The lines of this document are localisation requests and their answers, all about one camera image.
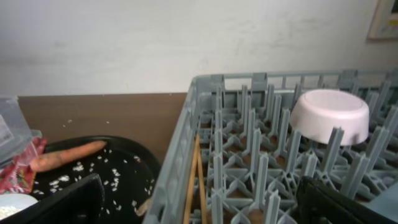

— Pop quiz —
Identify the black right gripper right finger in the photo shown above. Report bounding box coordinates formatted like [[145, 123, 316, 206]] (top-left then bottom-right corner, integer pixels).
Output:
[[296, 176, 396, 224]]

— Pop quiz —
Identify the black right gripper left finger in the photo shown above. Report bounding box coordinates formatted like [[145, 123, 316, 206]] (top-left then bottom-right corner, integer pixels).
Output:
[[1, 174, 104, 224]]

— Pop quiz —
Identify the light blue cup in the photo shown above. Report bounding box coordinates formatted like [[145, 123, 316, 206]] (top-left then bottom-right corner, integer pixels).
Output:
[[363, 183, 398, 222]]

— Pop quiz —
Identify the wooden chopstick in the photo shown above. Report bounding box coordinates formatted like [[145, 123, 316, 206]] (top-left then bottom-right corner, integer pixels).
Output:
[[183, 134, 200, 224], [197, 150, 207, 224]]

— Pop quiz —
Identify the grey dishwasher rack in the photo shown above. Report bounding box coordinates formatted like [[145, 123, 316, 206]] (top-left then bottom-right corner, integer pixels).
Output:
[[144, 69, 397, 224]]

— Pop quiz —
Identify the round black tray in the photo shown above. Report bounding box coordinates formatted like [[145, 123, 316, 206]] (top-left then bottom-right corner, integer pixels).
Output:
[[31, 136, 161, 224]]

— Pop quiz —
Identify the orange carrot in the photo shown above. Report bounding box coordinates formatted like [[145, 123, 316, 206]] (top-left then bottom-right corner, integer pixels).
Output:
[[30, 141, 107, 172]]

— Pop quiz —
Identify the peanut on tray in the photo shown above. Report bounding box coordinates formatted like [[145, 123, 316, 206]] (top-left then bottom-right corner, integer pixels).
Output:
[[136, 198, 152, 217]]

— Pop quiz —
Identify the red snack wrapper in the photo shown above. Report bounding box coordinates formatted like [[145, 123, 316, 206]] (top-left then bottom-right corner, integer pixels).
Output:
[[1, 138, 47, 195]]

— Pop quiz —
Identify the grey plate with food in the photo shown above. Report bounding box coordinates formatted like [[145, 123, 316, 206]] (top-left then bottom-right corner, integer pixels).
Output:
[[1, 194, 38, 220]]

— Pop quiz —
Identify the clear plastic bin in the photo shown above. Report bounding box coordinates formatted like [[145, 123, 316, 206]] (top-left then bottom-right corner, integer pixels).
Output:
[[1, 96, 42, 168]]

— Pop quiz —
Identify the framed picture on wall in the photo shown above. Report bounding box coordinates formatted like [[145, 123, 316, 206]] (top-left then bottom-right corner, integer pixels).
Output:
[[368, 0, 397, 40]]

